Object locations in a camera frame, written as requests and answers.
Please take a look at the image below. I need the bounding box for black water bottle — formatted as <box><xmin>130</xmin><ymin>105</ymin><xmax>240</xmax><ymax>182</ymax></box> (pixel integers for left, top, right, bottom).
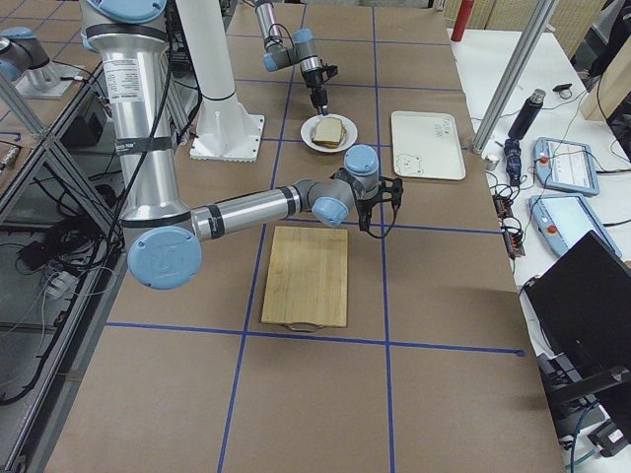
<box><xmin>508</xmin><ymin>89</ymin><xmax>546</xmax><ymax>141</ymax></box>

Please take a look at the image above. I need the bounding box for white round plate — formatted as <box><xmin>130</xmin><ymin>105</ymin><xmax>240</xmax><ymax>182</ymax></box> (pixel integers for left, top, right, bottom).
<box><xmin>301</xmin><ymin>113</ymin><xmax>358</xmax><ymax>153</ymax></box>

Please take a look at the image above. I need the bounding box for folded navy umbrella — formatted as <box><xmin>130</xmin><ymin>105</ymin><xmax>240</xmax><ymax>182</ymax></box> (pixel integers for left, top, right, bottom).
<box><xmin>503</xmin><ymin>138</ymin><xmax>522</xmax><ymax>187</ymax></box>

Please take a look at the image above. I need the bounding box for teach pendant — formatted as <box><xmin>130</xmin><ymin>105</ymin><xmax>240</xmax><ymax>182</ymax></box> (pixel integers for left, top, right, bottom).
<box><xmin>528</xmin><ymin>193</ymin><xmax>622</xmax><ymax>256</ymax></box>
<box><xmin>533</xmin><ymin>137</ymin><xmax>599</xmax><ymax>197</ymax></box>

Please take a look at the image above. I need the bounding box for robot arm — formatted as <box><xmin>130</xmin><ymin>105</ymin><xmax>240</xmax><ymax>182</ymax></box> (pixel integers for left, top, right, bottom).
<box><xmin>245</xmin><ymin>0</ymin><xmax>338</xmax><ymax>116</ymax></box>
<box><xmin>80</xmin><ymin>1</ymin><xmax>386</xmax><ymax>290</ymax></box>

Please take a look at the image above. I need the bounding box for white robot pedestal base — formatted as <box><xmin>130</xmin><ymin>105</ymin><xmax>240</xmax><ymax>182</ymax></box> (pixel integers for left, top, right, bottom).
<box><xmin>177</xmin><ymin>1</ymin><xmax>264</xmax><ymax>163</ymax></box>

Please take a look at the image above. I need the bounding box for bread slice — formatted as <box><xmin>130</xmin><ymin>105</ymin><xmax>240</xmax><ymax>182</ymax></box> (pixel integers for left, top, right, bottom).
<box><xmin>312</xmin><ymin>116</ymin><xmax>344</xmax><ymax>141</ymax></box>
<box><xmin>312</xmin><ymin>138</ymin><xmax>344</xmax><ymax>149</ymax></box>

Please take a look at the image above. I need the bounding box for red cylinder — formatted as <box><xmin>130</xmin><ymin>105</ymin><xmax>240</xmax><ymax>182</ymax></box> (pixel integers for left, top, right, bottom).
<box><xmin>451</xmin><ymin>0</ymin><xmax>475</xmax><ymax>42</ymax></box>

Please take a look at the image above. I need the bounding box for upper teach pendant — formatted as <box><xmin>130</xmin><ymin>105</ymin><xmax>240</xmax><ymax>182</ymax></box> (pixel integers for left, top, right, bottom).
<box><xmin>533</xmin><ymin>137</ymin><xmax>599</xmax><ymax>197</ymax></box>

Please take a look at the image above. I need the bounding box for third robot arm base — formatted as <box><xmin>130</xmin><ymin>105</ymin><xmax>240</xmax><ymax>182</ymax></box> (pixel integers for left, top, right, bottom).
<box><xmin>1</xmin><ymin>27</ymin><xmax>72</xmax><ymax>100</ymax></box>

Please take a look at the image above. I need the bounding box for wooden cutting board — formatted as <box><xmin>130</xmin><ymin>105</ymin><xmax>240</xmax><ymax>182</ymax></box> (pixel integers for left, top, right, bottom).
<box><xmin>261</xmin><ymin>226</ymin><xmax>348</xmax><ymax>332</ymax></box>

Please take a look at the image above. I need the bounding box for cream bear serving tray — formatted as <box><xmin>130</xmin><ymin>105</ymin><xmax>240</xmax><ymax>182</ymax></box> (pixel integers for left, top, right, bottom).
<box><xmin>390</xmin><ymin>110</ymin><xmax>466</xmax><ymax>181</ymax></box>

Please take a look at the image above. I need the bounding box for aluminium frame post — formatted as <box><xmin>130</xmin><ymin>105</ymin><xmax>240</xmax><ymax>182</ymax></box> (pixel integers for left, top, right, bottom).
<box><xmin>471</xmin><ymin>0</ymin><xmax>559</xmax><ymax>155</ymax></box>

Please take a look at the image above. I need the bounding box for lower teach pendant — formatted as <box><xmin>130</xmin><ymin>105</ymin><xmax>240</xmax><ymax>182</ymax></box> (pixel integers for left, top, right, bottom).
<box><xmin>528</xmin><ymin>193</ymin><xmax>622</xmax><ymax>256</ymax></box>

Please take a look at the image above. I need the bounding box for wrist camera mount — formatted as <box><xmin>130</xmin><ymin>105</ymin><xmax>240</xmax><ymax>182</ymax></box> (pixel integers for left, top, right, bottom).
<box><xmin>319</xmin><ymin>64</ymin><xmax>338</xmax><ymax>83</ymax></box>
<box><xmin>379</xmin><ymin>176</ymin><xmax>404</xmax><ymax>218</ymax></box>

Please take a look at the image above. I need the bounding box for black laptop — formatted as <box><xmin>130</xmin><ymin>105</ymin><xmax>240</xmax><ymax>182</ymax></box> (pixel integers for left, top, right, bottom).
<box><xmin>525</xmin><ymin>231</ymin><xmax>630</xmax><ymax>419</ymax></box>

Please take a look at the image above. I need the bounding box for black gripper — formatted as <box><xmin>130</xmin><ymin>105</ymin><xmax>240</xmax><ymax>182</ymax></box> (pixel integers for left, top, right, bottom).
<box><xmin>355</xmin><ymin>196</ymin><xmax>381</xmax><ymax>232</ymax></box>
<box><xmin>302</xmin><ymin>67</ymin><xmax>328</xmax><ymax>116</ymax></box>

